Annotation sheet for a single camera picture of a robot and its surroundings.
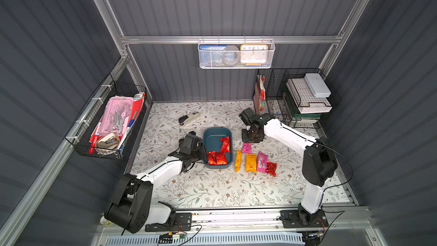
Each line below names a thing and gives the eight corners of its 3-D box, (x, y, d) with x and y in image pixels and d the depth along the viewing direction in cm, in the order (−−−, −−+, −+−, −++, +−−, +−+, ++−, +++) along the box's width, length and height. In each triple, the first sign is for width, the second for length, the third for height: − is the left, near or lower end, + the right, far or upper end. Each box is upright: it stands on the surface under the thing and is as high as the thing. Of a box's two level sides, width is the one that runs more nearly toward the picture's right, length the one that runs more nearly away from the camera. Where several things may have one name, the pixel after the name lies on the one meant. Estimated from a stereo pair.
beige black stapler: (180, 127, 109) (179, 122, 105) (179, 122, 112) (177, 117, 108) (201, 120, 112) (200, 116, 109) (199, 116, 115) (198, 111, 111)
